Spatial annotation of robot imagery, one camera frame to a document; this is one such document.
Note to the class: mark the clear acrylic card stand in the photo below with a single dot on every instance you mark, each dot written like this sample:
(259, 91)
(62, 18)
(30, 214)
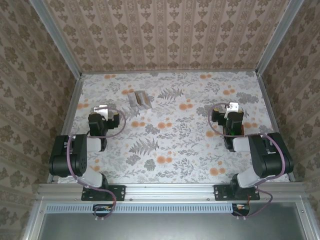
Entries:
(132, 102)

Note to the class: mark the aluminium frame post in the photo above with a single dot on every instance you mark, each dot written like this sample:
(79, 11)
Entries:
(58, 37)
(278, 37)

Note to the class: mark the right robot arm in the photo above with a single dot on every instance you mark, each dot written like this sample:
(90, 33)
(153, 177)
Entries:
(272, 160)

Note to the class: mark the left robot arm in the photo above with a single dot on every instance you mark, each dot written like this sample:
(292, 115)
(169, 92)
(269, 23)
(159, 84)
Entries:
(75, 155)

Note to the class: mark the aluminium front frame rail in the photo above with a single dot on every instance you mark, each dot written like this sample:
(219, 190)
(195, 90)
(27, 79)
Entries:
(170, 191)

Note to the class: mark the aluminium back rail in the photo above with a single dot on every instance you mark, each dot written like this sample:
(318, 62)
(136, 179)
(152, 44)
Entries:
(170, 71)

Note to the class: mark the aluminium side rail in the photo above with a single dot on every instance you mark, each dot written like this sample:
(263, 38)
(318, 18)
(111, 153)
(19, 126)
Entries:
(67, 125)
(271, 112)

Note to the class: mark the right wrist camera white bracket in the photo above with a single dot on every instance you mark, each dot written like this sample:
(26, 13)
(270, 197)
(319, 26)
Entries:
(233, 106)

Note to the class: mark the grey metal panel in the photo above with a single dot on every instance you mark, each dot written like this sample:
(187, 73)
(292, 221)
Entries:
(170, 227)

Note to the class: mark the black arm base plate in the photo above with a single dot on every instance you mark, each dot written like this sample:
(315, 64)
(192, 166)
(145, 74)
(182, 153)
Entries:
(120, 192)
(220, 192)

